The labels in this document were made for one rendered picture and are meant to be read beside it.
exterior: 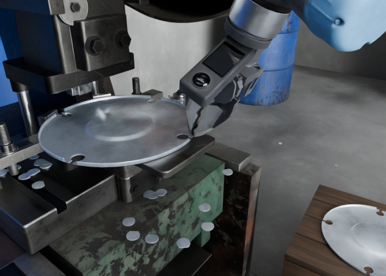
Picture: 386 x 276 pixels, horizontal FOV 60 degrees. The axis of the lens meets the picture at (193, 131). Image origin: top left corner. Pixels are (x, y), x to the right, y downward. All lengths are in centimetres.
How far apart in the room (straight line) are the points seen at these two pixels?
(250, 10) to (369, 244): 80
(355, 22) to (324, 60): 358
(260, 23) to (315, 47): 349
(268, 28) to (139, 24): 200
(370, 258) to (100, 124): 78
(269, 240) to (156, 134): 102
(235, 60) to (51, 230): 40
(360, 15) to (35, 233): 52
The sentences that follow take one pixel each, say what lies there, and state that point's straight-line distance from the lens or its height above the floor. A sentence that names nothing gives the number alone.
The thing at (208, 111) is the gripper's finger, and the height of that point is 84.
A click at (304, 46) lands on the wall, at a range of 399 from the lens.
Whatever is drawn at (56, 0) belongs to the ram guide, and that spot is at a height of 101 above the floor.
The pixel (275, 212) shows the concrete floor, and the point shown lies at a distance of 168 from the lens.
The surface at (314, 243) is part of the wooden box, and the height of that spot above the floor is 35.
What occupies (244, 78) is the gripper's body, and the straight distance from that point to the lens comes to 51.
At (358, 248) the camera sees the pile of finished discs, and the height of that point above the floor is 35.
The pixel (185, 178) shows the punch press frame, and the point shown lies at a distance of 73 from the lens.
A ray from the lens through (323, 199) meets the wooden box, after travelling 122.
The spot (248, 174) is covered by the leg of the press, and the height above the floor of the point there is 62.
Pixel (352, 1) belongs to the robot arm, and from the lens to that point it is 35.
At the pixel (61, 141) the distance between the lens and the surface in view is 62.
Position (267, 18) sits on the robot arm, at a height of 99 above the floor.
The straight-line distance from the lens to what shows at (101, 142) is 60.
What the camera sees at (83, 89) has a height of 83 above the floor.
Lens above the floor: 106
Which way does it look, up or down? 27 degrees down
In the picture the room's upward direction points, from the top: straight up
